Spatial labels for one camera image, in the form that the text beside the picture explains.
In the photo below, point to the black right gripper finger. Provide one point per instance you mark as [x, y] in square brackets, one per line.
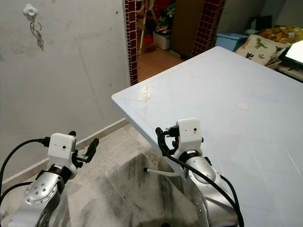
[163, 139]

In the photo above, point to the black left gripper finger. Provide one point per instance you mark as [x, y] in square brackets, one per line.
[72, 134]
[93, 146]

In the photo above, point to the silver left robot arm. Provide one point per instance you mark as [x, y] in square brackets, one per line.
[38, 194]

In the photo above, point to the white table leg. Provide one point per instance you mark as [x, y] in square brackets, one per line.
[163, 172]

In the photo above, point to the large white plastic table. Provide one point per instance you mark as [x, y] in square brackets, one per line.
[218, 94]

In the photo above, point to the white storage box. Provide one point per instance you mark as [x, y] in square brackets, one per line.
[162, 40]

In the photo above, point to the brown wooden door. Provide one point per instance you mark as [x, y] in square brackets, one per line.
[187, 28]

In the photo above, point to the blue plastic bin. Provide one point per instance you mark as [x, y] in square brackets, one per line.
[229, 41]

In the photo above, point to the wooden high chair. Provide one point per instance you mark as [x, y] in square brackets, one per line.
[143, 23]

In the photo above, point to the dinosaur print cushion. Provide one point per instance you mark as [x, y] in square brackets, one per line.
[260, 47]

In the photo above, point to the black box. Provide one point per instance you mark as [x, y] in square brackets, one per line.
[260, 23]

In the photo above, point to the tablet with bright screen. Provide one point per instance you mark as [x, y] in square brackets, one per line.
[294, 53]

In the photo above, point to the yellow patterned blanket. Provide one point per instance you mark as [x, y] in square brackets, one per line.
[281, 34]

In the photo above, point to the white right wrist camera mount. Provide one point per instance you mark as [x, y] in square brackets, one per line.
[189, 135]

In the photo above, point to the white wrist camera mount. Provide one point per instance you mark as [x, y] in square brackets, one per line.
[61, 146]
[189, 135]

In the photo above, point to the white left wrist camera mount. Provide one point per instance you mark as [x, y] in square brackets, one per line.
[61, 146]

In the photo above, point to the white square wall hook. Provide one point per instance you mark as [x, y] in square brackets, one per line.
[30, 10]

